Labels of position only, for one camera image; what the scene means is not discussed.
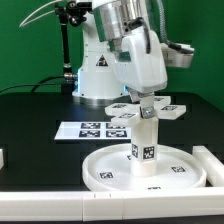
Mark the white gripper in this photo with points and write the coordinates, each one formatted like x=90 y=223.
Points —
x=140 y=71

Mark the white cross-shaped table base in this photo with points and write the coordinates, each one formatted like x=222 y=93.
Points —
x=128 y=115

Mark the white round table top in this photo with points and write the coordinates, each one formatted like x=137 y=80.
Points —
x=116 y=167

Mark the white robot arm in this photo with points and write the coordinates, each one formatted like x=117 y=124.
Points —
x=107 y=24

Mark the white marker tag plate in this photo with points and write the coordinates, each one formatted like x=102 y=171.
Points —
x=91 y=130

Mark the white left fence piece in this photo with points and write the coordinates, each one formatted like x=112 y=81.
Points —
x=1 y=159

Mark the white right fence rail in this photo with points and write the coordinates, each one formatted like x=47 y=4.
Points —
x=213 y=167

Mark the white fence rail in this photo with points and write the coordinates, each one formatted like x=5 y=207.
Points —
x=213 y=167
x=95 y=206

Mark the white front fence rail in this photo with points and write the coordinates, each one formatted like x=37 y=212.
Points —
x=95 y=206

